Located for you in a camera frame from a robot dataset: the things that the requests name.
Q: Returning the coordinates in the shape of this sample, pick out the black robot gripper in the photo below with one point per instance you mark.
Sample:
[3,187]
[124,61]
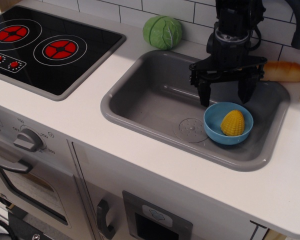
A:
[228,54]

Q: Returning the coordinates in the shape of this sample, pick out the yellow toy corn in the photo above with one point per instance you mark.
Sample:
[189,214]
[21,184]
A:
[233,124]

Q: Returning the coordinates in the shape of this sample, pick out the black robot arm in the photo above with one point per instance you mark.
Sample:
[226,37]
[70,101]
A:
[238,18]

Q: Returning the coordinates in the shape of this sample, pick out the blue plastic bowl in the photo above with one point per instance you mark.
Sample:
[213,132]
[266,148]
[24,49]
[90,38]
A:
[214,116]

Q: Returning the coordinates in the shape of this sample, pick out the grey toy sink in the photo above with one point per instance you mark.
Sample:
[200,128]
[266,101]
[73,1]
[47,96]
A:
[155,98]

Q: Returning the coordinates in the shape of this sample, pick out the toy bread loaf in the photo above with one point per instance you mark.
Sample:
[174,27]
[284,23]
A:
[281,71]

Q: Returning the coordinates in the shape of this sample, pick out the green toy cabbage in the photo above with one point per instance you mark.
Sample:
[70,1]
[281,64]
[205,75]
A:
[162,32]

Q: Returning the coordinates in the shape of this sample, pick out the grey dishwasher control panel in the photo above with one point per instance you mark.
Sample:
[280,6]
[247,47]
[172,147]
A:
[147,221]

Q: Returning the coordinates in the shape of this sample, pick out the black toy stovetop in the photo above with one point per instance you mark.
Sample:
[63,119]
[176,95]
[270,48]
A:
[51,55]

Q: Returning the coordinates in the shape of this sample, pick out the toy oven door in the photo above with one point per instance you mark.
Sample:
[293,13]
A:
[47,192]

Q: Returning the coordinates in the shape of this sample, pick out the grey oven knob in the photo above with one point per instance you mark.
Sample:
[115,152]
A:
[28,140]

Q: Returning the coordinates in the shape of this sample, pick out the dark grey cabinet handle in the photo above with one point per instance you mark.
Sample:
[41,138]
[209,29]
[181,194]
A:
[102,209]

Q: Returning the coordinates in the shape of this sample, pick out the grey oven door handle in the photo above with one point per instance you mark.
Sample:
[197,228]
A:
[20,166]

